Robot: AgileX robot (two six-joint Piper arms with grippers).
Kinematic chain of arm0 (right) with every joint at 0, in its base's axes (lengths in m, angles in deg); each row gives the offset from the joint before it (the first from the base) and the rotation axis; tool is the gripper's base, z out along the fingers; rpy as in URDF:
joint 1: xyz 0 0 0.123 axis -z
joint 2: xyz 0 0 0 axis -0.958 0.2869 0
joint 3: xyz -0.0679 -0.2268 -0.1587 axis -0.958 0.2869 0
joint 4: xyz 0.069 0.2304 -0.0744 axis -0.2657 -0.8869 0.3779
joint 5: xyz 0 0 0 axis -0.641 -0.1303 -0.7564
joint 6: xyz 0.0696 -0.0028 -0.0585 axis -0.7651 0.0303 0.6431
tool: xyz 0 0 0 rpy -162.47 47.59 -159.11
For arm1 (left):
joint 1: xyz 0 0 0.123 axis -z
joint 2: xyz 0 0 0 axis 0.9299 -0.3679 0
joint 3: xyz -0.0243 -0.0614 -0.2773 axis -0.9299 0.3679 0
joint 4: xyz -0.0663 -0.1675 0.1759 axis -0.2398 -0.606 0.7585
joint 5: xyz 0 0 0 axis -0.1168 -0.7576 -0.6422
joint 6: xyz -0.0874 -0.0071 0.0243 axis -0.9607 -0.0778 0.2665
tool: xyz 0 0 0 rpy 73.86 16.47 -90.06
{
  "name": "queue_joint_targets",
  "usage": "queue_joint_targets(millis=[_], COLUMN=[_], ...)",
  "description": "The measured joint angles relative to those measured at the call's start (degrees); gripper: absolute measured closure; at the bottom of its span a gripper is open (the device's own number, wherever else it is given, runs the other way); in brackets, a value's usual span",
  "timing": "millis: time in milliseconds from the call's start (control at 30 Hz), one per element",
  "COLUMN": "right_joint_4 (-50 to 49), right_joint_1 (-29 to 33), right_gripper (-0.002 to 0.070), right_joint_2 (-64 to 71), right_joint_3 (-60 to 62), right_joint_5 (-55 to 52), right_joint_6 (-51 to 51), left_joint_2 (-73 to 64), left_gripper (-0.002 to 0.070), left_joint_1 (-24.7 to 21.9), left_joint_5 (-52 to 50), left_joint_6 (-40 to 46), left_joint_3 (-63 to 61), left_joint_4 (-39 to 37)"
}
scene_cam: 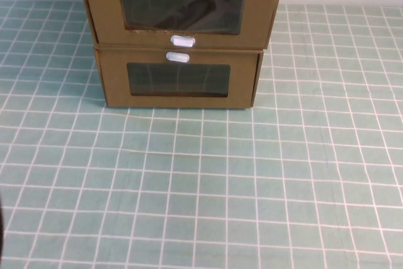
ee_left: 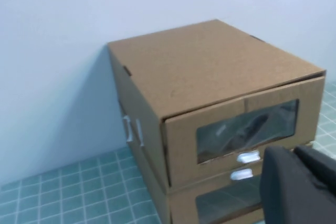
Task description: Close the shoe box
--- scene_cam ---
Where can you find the green white checked tablecloth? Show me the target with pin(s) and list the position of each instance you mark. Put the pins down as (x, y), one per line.
(201, 187)

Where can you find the cardboard drawer with window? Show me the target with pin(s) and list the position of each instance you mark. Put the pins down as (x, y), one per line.
(100, 4)
(132, 48)

